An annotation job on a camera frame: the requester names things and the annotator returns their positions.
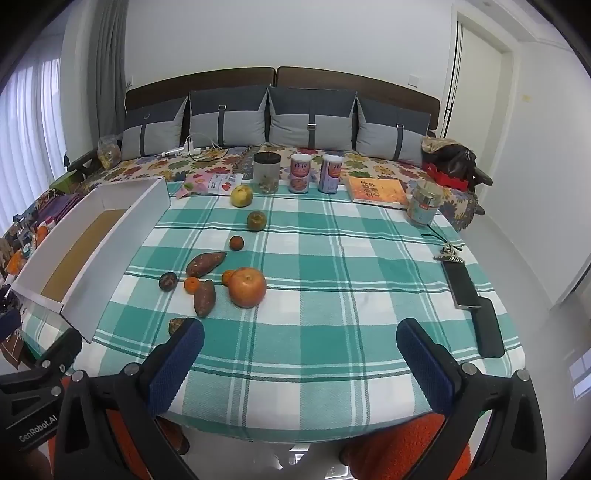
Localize green box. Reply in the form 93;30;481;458
50;172;79;192

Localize key bunch with strap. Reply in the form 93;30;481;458
422;233;466;265

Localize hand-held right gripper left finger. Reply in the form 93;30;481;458
48;318;206;480

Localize grey two-tone pillow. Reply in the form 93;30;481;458
355;96;432;163
121;95;189;162
268;86;358;151
188;84;270;149

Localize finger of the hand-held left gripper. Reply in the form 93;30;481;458
0;307;22;344
41;327;83;372

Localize black bag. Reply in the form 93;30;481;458
431;142;492;190

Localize pink snack packet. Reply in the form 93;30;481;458
175;172;218;199

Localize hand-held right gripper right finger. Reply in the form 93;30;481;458
396;318;550;480

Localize glass jar with black lid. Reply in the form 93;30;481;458
253;152;281;195

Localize clear bag of snacks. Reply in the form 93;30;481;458
97;135;123;170

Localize white snack packet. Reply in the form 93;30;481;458
208;173;244;195

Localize black smartphone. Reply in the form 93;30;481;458
441;261;482;310

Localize large red apple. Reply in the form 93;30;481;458
228;267;268;309

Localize orange book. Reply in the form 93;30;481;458
342;176;411;208

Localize white door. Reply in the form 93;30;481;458
441;11;515;160

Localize glass jar with red label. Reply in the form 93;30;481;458
407;180;445;227

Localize white cardboard box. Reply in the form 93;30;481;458
10;176;171;344

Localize grey curtain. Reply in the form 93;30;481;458
88;0;132;148

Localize white sheer curtain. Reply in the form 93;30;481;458
0;55;68;222

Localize pink labelled can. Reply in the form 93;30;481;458
289;154;310;194
318;154;343;194

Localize black phone case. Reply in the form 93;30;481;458
473;298;506;359

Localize green plaid tablecloth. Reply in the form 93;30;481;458
21;180;527;437

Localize brown headboard panel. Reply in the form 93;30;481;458
126;67;276;134
276;66;440;137

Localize purple cloth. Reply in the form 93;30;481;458
34;194;86;227

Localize white power strip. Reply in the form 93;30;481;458
159;144;204;158

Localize purple sweet potato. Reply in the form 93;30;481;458
185;251;227;278
193;279;217;319

